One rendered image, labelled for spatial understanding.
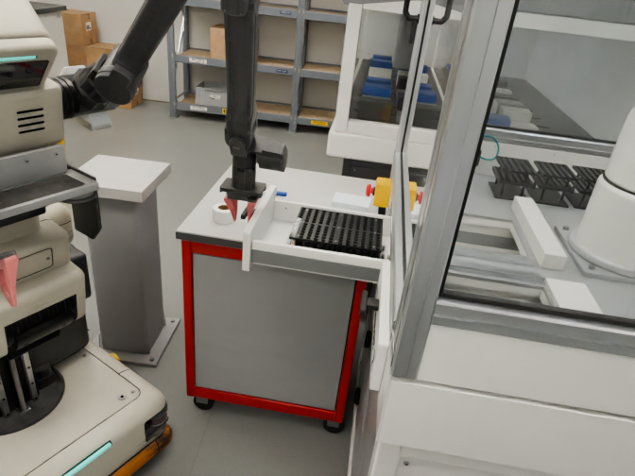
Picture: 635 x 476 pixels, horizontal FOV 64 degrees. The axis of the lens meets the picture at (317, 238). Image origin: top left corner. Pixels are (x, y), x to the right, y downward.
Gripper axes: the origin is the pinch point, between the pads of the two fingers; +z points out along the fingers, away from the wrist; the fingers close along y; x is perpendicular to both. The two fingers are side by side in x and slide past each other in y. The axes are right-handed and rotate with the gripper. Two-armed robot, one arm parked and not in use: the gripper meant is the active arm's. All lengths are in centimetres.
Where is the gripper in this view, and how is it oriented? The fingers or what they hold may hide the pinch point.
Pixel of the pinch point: (242, 218)
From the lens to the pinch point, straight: 128.4
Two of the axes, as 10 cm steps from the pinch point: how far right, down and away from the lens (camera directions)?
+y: 9.9, 1.6, -0.6
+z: -1.1, 8.7, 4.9
